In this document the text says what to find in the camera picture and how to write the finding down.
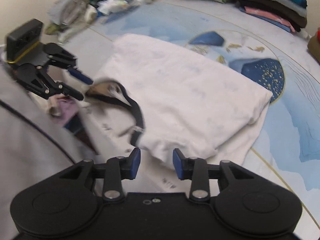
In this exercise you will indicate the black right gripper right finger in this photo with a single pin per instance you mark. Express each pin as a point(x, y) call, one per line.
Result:
point(196, 171)

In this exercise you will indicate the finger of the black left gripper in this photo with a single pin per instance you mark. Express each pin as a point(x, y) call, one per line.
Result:
point(80, 76)
point(69, 91)

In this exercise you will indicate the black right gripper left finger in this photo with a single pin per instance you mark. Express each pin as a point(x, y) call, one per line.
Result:
point(117, 169)

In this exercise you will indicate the white shirt with black collar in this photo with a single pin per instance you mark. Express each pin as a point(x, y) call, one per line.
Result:
point(181, 99)

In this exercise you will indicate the messy clothes pile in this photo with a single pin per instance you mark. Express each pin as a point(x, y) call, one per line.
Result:
point(69, 17)

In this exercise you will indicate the blue topped clothes stack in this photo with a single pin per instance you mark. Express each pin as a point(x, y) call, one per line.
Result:
point(272, 2)

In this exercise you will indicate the olive brown garment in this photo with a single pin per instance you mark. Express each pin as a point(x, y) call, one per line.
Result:
point(314, 48)

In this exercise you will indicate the black camera box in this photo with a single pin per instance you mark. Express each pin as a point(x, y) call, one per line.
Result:
point(22, 38)

